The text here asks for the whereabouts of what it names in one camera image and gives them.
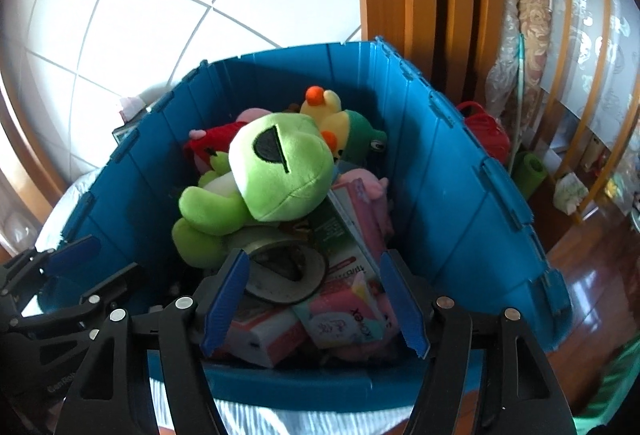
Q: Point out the long pink carton box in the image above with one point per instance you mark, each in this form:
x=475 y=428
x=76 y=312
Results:
x=357 y=215

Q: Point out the pink white soft packet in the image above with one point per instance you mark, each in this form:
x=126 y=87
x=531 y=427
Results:
x=335 y=320

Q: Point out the green rolled mat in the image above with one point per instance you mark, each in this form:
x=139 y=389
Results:
x=527 y=172

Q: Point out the grey tape roll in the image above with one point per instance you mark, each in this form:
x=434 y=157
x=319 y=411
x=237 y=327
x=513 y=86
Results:
x=310 y=282

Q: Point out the pink white carton box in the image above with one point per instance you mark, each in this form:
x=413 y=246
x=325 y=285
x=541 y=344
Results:
x=265 y=335

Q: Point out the pink white tissue box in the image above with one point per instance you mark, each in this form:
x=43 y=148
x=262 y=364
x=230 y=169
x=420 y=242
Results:
x=131 y=107

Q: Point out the green cloth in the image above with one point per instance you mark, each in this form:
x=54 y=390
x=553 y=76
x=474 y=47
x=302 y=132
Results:
x=612 y=390

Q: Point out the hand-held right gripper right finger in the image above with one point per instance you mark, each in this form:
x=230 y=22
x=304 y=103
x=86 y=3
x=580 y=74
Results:
x=402 y=305

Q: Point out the patterned rolled carpet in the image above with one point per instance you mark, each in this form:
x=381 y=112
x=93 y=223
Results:
x=532 y=5

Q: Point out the yellow duck plush green hood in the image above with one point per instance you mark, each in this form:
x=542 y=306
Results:
x=325 y=112

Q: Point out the blue plastic storage crate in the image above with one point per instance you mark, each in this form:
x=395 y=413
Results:
x=450 y=195

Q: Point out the green frog plush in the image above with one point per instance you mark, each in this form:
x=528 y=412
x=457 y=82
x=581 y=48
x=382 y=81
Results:
x=280 y=175

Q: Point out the striped light blue bed sheet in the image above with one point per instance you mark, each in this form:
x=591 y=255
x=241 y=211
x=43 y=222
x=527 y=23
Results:
x=260 y=417

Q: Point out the black gift bag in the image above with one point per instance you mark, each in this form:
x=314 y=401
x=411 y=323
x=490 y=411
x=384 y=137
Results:
x=125 y=134

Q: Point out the small pig plush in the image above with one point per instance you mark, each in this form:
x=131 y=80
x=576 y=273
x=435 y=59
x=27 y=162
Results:
x=370 y=185

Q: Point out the white plastic bag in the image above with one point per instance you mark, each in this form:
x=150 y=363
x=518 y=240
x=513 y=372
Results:
x=570 y=192

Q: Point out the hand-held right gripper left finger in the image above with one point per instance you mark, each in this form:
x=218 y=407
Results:
x=227 y=300

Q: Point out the pig plush with red dress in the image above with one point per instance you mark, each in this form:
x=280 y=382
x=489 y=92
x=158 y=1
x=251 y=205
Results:
x=215 y=140

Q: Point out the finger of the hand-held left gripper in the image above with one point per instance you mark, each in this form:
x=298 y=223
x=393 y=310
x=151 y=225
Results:
x=75 y=251
x=112 y=285

